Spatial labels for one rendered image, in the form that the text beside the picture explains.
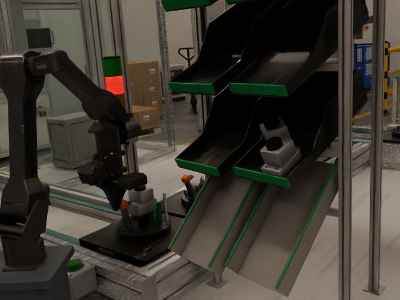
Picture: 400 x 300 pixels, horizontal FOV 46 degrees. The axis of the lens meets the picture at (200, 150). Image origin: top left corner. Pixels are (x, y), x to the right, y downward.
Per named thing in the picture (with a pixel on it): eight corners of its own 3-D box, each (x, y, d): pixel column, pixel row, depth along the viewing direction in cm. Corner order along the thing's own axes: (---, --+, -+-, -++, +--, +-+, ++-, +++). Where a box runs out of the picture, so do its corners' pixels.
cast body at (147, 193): (139, 216, 119) (136, 190, 118) (127, 213, 122) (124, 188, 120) (162, 206, 126) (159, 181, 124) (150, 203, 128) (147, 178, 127)
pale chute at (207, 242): (221, 276, 95) (208, 267, 93) (180, 256, 105) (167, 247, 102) (281, 158, 103) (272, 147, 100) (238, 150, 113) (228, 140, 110)
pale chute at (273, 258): (288, 297, 86) (276, 288, 83) (236, 274, 96) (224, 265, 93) (349, 166, 94) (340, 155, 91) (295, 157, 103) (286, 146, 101)
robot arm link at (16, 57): (22, 48, 83) (49, 52, 89) (-6, 50, 87) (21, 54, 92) (27, 228, 86) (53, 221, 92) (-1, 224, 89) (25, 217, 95)
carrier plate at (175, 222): (144, 268, 108) (144, 260, 108) (79, 245, 123) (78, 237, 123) (209, 231, 126) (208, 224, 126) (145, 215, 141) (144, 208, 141)
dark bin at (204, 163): (220, 178, 92) (206, 148, 88) (178, 167, 102) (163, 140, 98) (300, 99, 105) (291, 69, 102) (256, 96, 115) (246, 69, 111)
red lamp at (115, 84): (114, 94, 133) (112, 77, 132) (103, 94, 137) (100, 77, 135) (127, 92, 137) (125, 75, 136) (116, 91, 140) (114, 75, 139)
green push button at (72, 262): (72, 276, 107) (71, 268, 106) (61, 271, 109) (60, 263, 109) (86, 269, 110) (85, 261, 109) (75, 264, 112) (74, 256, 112)
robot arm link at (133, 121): (111, 101, 106) (141, 93, 117) (83, 101, 110) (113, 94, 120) (117, 150, 109) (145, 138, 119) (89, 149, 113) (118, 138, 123)
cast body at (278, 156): (284, 185, 84) (272, 153, 80) (265, 180, 87) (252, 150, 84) (310, 156, 88) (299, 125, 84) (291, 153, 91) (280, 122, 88)
